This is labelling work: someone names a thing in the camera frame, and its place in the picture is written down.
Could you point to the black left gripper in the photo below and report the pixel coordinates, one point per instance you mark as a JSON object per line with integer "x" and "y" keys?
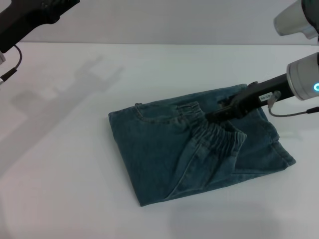
{"x": 27, "y": 20}

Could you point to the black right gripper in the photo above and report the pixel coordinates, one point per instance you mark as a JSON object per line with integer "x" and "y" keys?
{"x": 259, "y": 95}

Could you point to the blue denim shorts cartoon patch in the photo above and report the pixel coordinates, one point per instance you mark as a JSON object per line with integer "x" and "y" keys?
{"x": 174, "y": 149}

